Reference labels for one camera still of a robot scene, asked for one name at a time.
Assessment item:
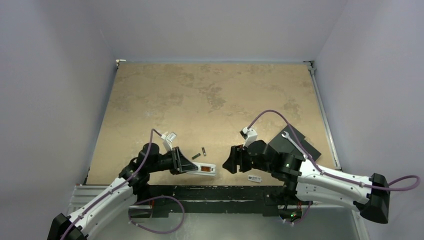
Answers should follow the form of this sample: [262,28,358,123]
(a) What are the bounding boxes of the silver open-end wrench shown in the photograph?
[281,131,309,160]

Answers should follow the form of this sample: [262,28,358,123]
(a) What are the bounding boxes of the white remote control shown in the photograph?
[186,162,217,177]

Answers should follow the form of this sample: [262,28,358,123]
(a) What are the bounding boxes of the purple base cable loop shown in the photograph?
[128,195,186,235]

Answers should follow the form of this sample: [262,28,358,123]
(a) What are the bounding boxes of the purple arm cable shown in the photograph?
[246,110,421,193]
[59,128,164,240]

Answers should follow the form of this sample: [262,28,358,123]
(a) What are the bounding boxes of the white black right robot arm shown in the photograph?
[222,140,391,224]

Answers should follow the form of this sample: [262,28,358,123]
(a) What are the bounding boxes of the black orange AAA battery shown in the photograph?
[201,147,207,156]

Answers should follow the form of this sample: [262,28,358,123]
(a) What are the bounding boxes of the aluminium frame base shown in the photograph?
[64,183,369,240]

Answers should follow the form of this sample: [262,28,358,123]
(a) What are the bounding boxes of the black foam block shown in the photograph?
[269,126,322,161]

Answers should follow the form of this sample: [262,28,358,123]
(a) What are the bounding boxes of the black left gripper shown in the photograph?
[147,146,197,175]

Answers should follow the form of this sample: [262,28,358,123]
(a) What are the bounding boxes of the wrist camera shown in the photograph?
[161,132,177,152]
[240,127,258,148]

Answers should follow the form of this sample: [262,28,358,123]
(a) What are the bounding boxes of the green black AAA battery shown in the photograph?
[191,153,202,160]

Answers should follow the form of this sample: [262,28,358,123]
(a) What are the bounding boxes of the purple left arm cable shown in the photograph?
[59,128,164,240]

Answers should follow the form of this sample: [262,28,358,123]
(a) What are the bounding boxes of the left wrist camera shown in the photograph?
[161,132,177,152]

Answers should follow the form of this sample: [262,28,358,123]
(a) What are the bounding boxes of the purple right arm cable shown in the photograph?
[246,110,421,193]

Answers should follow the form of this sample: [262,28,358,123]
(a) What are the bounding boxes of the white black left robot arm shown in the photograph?
[47,143,200,240]

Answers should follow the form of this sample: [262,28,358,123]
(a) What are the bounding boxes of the white battery cover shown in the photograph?
[247,175,262,183]

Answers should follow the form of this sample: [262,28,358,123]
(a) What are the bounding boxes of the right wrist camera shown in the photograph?
[240,127,258,148]

